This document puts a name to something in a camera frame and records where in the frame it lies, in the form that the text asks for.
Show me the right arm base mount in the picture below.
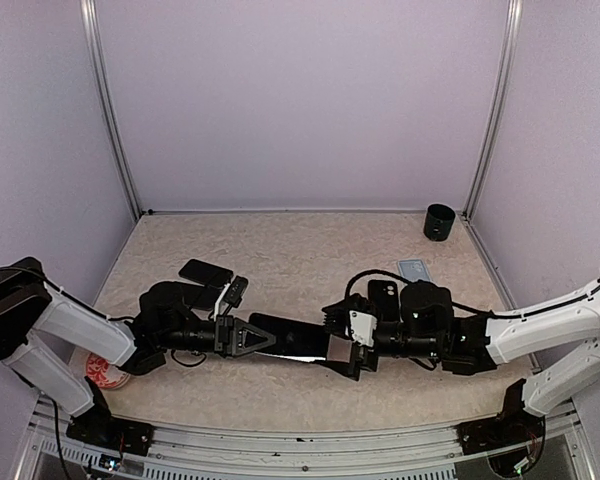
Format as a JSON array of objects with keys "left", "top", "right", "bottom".
[{"left": 456, "top": 412, "right": 545, "bottom": 455}]

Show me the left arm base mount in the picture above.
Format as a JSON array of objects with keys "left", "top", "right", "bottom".
[{"left": 66, "top": 417, "right": 155, "bottom": 457}]

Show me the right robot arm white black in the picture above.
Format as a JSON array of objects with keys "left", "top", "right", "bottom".
[{"left": 323, "top": 277, "right": 600, "bottom": 444}]

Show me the front aluminium rail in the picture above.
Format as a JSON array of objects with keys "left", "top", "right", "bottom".
[{"left": 8, "top": 398, "right": 599, "bottom": 479}]

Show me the black phone case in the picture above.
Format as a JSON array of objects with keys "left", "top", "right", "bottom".
[{"left": 367, "top": 279, "right": 401, "bottom": 323}]

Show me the purple smartphone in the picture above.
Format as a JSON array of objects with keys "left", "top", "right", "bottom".
[{"left": 249, "top": 313, "right": 330, "bottom": 362}]

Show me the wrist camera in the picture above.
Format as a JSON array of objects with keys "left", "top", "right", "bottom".
[
  {"left": 210, "top": 276, "right": 249, "bottom": 321},
  {"left": 346, "top": 310, "right": 377, "bottom": 348}
]

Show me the right aluminium frame post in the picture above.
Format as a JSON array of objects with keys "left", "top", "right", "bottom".
[{"left": 463, "top": 0, "right": 523, "bottom": 223}]

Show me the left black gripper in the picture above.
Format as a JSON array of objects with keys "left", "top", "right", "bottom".
[{"left": 157, "top": 314, "right": 276, "bottom": 358}]

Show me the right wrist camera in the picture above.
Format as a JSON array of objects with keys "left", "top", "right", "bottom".
[{"left": 346, "top": 310, "right": 377, "bottom": 348}]

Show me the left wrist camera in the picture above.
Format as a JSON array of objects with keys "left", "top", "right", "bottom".
[{"left": 210, "top": 276, "right": 249, "bottom": 321}]

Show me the light blue phone case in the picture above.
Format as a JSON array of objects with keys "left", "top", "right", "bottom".
[{"left": 397, "top": 259, "right": 432, "bottom": 282}]

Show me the aluminium frame post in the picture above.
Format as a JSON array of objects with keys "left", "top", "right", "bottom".
[
  {"left": 463, "top": 0, "right": 523, "bottom": 223},
  {"left": 80, "top": 0, "right": 143, "bottom": 222}
]

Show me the dark green cup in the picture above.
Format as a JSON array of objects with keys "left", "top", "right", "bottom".
[{"left": 423, "top": 203, "right": 456, "bottom": 242}]

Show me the black smartphone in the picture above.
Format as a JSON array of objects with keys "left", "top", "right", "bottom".
[
  {"left": 182, "top": 284, "right": 221, "bottom": 311},
  {"left": 178, "top": 259, "right": 234, "bottom": 289}
]

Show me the black smartphone far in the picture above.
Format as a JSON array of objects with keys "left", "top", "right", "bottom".
[{"left": 178, "top": 259, "right": 234, "bottom": 289}]

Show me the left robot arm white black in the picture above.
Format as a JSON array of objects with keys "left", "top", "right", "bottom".
[{"left": 0, "top": 257, "right": 276, "bottom": 445}]

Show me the left aluminium frame post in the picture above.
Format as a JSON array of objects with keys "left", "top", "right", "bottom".
[{"left": 80, "top": 0, "right": 143, "bottom": 222}]

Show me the black smartphone near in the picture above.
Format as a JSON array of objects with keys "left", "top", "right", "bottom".
[{"left": 182, "top": 284, "right": 221, "bottom": 311}]

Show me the red white patterned dish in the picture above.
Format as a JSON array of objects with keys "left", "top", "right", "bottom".
[{"left": 85, "top": 353, "right": 130, "bottom": 390}]

